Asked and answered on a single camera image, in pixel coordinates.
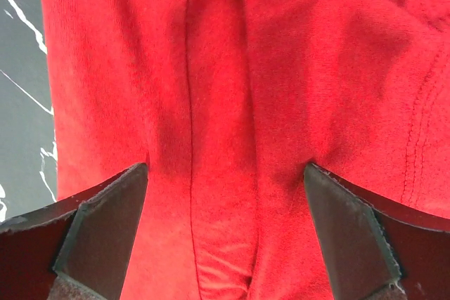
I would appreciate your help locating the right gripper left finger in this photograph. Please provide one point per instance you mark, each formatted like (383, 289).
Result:
(77, 248)

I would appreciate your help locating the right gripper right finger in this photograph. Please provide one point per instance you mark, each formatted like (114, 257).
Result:
(374, 247)

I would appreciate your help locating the red t shirt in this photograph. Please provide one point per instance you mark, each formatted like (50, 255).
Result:
(227, 100)

